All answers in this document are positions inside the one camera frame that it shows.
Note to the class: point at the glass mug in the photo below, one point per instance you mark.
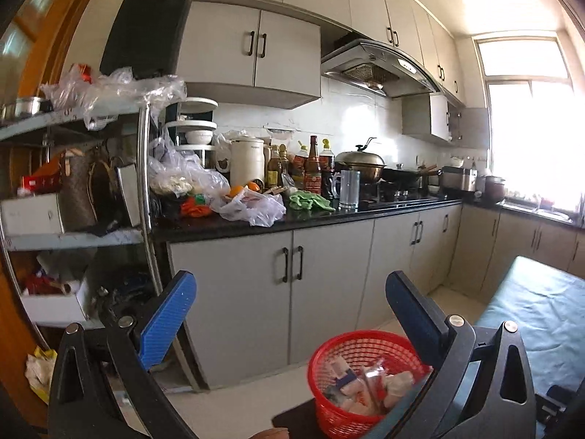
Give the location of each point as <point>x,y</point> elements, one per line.
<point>349,190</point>

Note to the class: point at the red carton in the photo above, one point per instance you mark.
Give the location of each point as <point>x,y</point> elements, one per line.
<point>41,180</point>

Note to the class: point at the yellow white bag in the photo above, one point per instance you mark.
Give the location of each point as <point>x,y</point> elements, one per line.
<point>41,375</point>

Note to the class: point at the steel bowl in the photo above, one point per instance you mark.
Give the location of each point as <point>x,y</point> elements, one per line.
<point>27,107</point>

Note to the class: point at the dark soy sauce bottle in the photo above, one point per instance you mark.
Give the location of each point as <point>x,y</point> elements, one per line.
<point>328,173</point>

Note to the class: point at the brown oil bottle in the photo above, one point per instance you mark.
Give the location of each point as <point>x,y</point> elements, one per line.
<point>273,169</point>

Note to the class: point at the black gas stove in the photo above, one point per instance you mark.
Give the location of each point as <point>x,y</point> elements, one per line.
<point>397,196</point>

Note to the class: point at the kitchen window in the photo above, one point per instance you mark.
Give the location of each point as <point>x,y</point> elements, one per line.
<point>530,137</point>

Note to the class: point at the wooden door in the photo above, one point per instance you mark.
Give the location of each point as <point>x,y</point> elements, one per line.
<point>45,23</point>

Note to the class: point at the steel range hood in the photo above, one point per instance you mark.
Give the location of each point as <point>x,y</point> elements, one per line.
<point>379,61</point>

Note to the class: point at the black board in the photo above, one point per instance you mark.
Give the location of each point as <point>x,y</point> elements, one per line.
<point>146,27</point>

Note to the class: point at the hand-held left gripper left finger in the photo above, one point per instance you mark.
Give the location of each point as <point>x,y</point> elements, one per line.
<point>167,320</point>

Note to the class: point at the pile of clear bags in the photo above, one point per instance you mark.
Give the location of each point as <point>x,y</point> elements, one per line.
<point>187,173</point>

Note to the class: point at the steel wok with lid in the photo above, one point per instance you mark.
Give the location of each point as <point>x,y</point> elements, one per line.
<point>361,160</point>

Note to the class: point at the green rag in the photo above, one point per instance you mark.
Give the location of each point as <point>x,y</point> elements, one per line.
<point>311,201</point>

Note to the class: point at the white plastic bag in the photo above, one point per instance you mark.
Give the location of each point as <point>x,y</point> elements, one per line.
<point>256,210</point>

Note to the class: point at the black kitchen countertop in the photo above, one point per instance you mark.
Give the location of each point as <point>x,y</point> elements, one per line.
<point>274,231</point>

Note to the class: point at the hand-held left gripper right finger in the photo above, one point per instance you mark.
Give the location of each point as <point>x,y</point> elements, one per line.
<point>411,315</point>

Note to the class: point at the clear plastic bags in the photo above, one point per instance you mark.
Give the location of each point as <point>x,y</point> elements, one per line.
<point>119,89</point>

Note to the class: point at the white electric jug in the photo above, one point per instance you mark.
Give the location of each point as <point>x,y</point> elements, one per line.
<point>247,162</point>

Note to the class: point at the white open box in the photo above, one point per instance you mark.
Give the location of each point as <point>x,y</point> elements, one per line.
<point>50,308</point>

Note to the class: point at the white tiered dish rack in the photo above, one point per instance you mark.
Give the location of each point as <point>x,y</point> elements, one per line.
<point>196,125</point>

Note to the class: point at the white cardboard box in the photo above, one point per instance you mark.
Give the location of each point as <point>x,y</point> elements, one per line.
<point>32,215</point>

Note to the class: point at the yellow cap sauce bottle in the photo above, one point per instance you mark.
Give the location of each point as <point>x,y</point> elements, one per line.
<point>298,167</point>

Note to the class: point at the tall red label bottle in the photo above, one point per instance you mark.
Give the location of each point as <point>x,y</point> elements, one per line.
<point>313,169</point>

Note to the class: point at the steel rice cooker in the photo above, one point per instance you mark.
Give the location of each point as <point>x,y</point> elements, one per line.
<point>457,180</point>

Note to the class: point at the orange fruit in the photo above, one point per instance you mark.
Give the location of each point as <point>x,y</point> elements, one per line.
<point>253,187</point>
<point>236,190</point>

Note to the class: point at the red plastic basket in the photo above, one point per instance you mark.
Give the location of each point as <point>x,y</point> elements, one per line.
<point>320,402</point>

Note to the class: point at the upper kitchen cabinets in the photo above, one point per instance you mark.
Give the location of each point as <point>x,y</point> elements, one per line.
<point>283,50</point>

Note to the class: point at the metal shelf rack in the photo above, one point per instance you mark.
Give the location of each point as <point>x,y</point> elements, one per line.
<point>144,169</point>

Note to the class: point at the brown patterned handbag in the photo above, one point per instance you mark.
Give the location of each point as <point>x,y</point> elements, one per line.
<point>82,192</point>

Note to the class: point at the maroon pot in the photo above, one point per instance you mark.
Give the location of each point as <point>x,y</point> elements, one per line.
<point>494,190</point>

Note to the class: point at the black frying pan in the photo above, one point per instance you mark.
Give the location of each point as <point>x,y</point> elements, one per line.
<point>402,174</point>

